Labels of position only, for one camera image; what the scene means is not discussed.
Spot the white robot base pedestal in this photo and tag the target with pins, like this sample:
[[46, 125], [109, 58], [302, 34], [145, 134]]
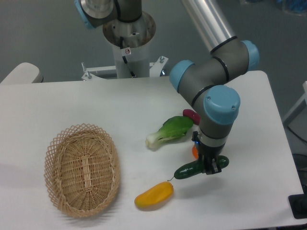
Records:
[[130, 44]]

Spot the green bok choy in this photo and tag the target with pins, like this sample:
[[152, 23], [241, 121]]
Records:
[[173, 128]]

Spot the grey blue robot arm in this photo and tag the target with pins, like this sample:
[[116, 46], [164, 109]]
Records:
[[202, 86]]

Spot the oval wicker basket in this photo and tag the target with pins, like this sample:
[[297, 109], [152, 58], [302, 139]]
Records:
[[82, 171]]

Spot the purple red sweet potato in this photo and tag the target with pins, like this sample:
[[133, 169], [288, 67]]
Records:
[[192, 115]]

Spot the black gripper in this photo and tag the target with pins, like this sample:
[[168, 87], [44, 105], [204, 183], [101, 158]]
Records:
[[208, 151]]

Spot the orange tangerine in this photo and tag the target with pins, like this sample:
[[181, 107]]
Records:
[[195, 152]]

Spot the black device at table edge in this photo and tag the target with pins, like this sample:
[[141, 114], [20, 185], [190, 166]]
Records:
[[298, 204]]

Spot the yellow orange mango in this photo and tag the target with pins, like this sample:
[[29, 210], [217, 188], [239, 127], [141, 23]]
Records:
[[155, 195]]

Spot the dark green cucumber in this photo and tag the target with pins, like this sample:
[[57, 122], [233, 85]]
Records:
[[193, 168]]

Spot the white chair armrest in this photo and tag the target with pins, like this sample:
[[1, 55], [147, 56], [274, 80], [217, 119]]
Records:
[[24, 73]]

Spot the blue bag top right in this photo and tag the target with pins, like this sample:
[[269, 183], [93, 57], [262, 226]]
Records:
[[298, 7]]

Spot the white metal frame right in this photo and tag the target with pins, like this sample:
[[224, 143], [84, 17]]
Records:
[[297, 108]]

